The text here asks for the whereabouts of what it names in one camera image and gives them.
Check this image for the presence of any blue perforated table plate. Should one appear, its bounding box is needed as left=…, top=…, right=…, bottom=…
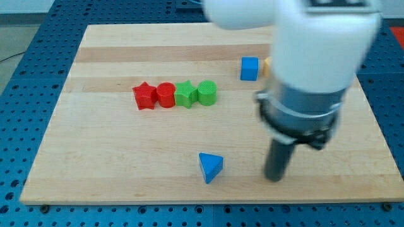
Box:
left=1, top=1, right=403, bottom=226

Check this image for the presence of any wooden board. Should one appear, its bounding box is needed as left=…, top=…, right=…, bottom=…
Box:
left=20, top=23, right=403, bottom=205

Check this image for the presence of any green star block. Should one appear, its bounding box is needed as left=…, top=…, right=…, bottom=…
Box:
left=174, top=80, right=198, bottom=108

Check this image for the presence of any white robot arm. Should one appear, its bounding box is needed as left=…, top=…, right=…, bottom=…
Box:
left=202, top=0, right=382, bottom=182

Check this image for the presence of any blue cube block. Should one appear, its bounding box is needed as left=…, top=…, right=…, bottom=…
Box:
left=241, top=57, right=259, bottom=81

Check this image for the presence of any red star block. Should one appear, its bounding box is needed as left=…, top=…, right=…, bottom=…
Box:
left=132, top=81, right=157, bottom=110

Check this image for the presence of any yellow block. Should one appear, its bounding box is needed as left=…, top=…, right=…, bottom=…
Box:
left=262, top=57, right=272, bottom=78

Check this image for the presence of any blue triangle block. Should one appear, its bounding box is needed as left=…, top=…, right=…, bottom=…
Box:
left=199, top=153, right=223, bottom=184

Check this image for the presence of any red cylinder block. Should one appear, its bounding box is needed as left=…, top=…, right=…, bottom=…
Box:
left=157, top=82, right=175, bottom=108

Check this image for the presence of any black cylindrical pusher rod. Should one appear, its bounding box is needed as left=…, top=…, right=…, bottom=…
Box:
left=264, top=139, right=295, bottom=182

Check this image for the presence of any green cylinder block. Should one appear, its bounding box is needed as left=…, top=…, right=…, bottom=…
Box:
left=198, top=80, right=217, bottom=106

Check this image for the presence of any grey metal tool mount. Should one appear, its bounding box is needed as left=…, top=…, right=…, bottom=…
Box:
left=256, top=78, right=346, bottom=150

